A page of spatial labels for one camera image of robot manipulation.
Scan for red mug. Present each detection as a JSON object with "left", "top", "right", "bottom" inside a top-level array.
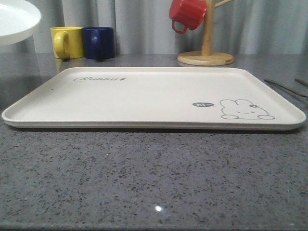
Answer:
[{"left": 169, "top": 0, "right": 207, "bottom": 34}]

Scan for silver metal fork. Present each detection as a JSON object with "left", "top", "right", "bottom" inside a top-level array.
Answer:
[{"left": 264, "top": 79, "right": 308, "bottom": 99}]

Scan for yellow mug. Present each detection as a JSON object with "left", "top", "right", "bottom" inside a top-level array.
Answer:
[{"left": 51, "top": 26, "right": 84, "bottom": 59}]

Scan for grey curtain backdrop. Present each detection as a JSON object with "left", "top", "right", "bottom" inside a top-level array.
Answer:
[{"left": 0, "top": 0, "right": 308, "bottom": 54}]

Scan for dark blue mug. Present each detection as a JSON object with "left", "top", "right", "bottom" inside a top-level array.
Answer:
[{"left": 81, "top": 27, "right": 115, "bottom": 60}]

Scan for cream rabbit serving tray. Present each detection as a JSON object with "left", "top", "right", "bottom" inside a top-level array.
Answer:
[{"left": 2, "top": 67, "right": 306, "bottom": 130}]

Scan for white round plate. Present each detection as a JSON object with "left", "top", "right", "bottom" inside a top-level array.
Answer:
[{"left": 0, "top": 0, "right": 41, "bottom": 46}]

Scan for wooden mug tree stand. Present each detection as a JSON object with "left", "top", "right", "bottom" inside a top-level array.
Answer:
[{"left": 177, "top": 0, "right": 234, "bottom": 66}]

